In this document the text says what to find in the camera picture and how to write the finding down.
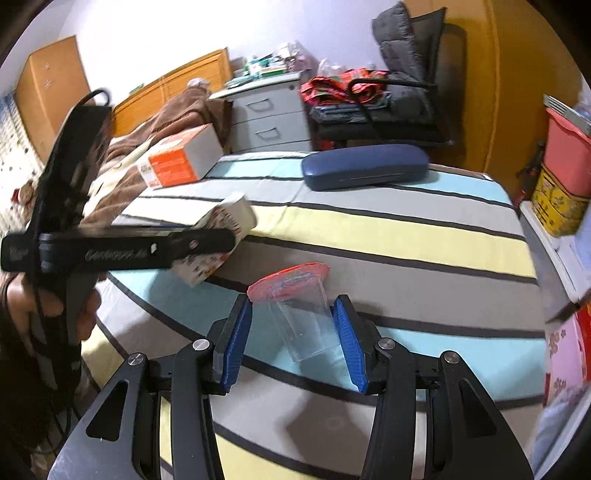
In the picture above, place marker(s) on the clear plastic storage box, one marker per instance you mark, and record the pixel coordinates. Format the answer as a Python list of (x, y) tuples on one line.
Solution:
[(549, 258)]

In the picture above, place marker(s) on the clear plastic cup red lid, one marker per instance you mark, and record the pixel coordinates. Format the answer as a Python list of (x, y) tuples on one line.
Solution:
[(304, 323)]

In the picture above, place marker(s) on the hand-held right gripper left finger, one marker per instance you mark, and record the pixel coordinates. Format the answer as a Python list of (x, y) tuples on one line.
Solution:
[(235, 350)]

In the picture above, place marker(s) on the red patterned bags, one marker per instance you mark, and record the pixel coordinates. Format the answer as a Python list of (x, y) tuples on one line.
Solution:
[(332, 87)]

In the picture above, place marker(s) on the grey quilted cushion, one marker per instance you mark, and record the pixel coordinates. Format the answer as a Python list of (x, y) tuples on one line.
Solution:
[(397, 41)]

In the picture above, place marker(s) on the wooden wardrobe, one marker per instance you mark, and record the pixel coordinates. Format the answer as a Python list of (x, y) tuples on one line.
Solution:
[(508, 69)]

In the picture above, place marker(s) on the red gift box gold print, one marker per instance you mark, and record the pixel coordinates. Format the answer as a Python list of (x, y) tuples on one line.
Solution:
[(565, 360)]

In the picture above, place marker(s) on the wooden bed headboard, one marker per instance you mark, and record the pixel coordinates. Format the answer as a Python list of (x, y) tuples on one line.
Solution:
[(184, 74)]

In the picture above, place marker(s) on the black office chair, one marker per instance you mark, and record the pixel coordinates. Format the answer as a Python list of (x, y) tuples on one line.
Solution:
[(438, 92)]

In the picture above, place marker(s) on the blue glasses case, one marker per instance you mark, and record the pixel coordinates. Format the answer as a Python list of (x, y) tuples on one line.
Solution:
[(364, 168)]

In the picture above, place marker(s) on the brown blanket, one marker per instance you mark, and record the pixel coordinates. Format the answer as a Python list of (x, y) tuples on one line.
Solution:
[(175, 115)]

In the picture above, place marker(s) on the grey drawer cabinet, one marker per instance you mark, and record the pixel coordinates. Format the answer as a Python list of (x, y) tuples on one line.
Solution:
[(268, 120)]

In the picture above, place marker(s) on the orange and white box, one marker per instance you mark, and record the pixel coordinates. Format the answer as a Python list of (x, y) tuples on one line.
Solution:
[(184, 161)]

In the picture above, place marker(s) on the grey flat lid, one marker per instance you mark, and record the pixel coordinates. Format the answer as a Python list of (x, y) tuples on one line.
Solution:
[(561, 105)]

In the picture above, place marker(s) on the wooden side cabinet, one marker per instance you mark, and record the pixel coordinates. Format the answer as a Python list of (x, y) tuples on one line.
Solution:
[(51, 83)]

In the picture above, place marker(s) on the striped tablecloth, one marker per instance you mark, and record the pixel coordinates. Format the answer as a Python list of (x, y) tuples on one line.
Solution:
[(392, 240)]

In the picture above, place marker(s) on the clutter of small packets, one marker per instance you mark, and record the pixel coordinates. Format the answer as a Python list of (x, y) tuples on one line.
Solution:
[(272, 60)]

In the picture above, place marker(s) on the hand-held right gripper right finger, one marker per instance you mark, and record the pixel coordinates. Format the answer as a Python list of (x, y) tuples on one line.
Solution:
[(351, 350)]

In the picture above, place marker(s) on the pink plastic bin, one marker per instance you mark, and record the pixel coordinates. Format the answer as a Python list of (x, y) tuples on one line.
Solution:
[(568, 152)]

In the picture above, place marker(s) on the person's left hand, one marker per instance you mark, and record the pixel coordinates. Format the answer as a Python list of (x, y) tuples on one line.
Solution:
[(87, 318)]

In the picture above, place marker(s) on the black long tool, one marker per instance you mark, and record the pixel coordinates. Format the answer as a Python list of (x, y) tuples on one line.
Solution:
[(531, 170)]

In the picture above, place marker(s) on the yellow patterned box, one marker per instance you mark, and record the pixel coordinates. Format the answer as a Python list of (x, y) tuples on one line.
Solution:
[(554, 203)]

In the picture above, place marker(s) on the white printed carton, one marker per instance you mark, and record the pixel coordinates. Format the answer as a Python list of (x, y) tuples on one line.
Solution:
[(231, 217)]

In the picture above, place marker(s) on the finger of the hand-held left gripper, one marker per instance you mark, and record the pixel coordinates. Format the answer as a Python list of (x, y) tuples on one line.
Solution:
[(120, 253)]

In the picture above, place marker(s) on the white patterned bedsheet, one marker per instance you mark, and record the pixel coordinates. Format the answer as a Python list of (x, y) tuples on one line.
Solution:
[(14, 152)]

